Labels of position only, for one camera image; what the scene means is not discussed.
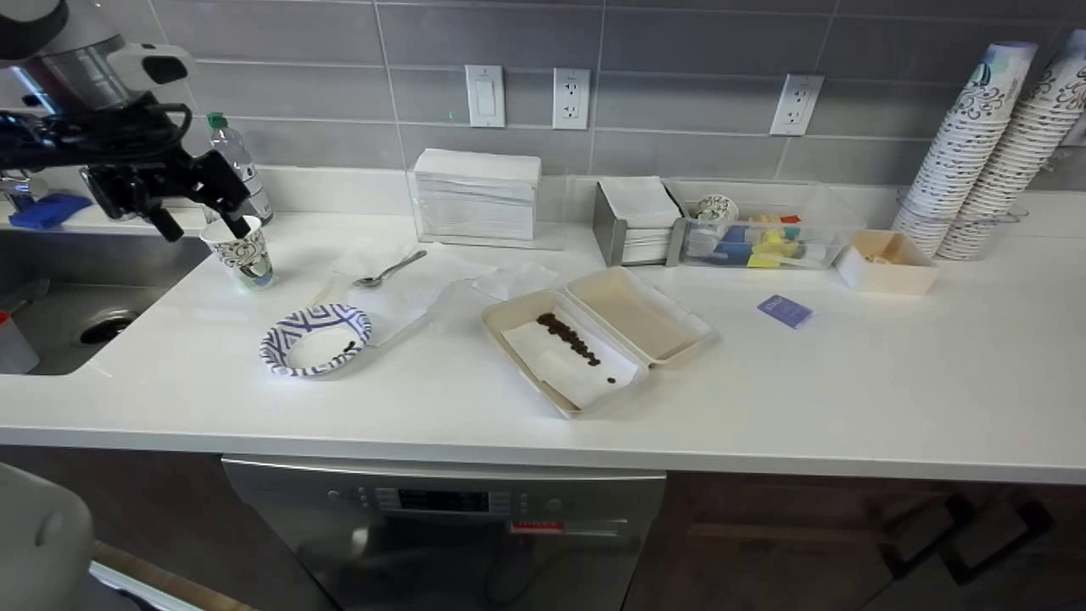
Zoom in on dark coffee beans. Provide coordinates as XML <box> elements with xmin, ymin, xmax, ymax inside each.
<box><xmin>533</xmin><ymin>309</ymin><xmax>623</xmax><ymax>386</ymax></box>

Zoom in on white paper liner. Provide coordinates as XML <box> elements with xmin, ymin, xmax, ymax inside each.
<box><xmin>500</xmin><ymin>302</ymin><xmax>651</xmax><ymax>415</ymax></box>

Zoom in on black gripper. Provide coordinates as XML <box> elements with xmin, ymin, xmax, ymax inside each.
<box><xmin>69</xmin><ymin>101</ymin><xmax>258</xmax><ymax>244</ymax></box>

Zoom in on sleeve of patterned cups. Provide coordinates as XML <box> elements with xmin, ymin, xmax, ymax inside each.
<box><xmin>893</xmin><ymin>41</ymin><xmax>1040</xmax><ymax>257</ymax></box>
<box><xmin>936</xmin><ymin>27</ymin><xmax>1086</xmax><ymax>264</ymax></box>

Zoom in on white light switch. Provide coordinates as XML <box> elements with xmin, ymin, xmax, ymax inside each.
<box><xmin>463</xmin><ymin>62</ymin><xmax>510</xmax><ymax>130</ymax></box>

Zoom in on white wall outlet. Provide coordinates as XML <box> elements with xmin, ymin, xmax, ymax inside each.
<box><xmin>551</xmin><ymin>65</ymin><xmax>593</xmax><ymax>131</ymax></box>
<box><xmin>769</xmin><ymin>72</ymin><xmax>829</xmax><ymax>139</ymax></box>

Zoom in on blue sponge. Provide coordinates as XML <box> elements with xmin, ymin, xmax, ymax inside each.
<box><xmin>10</xmin><ymin>186</ymin><xmax>96</xmax><ymax>233</ymax></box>

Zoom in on blue card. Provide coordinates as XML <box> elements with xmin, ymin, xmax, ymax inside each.
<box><xmin>757</xmin><ymin>293</ymin><xmax>816</xmax><ymax>332</ymax></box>

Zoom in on small cardboard box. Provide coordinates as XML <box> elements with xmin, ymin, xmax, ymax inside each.
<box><xmin>832</xmin><ymin>226</ymin><xmax>940</xmax><ymax>299</ymax></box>

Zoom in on metal napkin holder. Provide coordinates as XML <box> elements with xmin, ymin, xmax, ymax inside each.
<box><xmin>590</xmin><ymin>173</ymin><xmax>688</xmax><ymax>270</ymax></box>

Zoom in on stainless steel sink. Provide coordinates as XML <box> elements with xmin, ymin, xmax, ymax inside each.
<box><xmin>0</xmin><ymin>232</ymin><xmax>218</xmax><ymax>379</ymax></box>

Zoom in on clear condiment organizer tray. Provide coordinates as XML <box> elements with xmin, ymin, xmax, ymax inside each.
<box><xmin>664</xmin><ymin>181</ymin><xmax>844</xmax><ymax>270</ymax></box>

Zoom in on clear plastic water bottle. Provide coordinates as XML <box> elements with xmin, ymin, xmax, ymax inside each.
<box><xmin>199</xmin><ymin>108</ymin><xmax>278</xmax><ymax>224</ymax></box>

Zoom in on blue patterned paper plate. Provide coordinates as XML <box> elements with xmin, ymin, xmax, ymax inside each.
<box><xmin>260</xmin><ymin>299</ymin><xmax>378</xmax><ymax>379</ymax></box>

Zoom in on patterned paper cup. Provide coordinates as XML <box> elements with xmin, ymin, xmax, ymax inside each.
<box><xmin>215</xmin><ymin>216</ymin><xmax>278</xmax><ymax>293</ymax></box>

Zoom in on stainless steel dishwasher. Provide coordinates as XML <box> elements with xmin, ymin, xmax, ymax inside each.
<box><xmin>218</xmin><ymin>455</ymin><xmax>671</xmax><ymax>611</ymax></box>

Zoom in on clear plastic bag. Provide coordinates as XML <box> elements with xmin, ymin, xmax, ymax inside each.
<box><xmin>325</xmin><ymin>247</ymin><xmax>571</xmax><ymax>351</ymax></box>

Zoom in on white chair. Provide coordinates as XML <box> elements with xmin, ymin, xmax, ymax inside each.
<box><xmin>0</xmin><ymin>459</ymin><xmax>96</xmax><ymax>611</ymax></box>

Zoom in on silver metal spoon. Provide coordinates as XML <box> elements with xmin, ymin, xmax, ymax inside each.
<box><xmin>350</xmin><ymin>247</ymin><xmax>432</xmax><ymax>293</ymax></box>

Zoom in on black cabinet handle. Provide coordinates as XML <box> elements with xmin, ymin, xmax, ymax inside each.
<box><xmin>878</xmin><ymin>489</ymin><xmax>978</xmax><ymax>581</ymax></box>

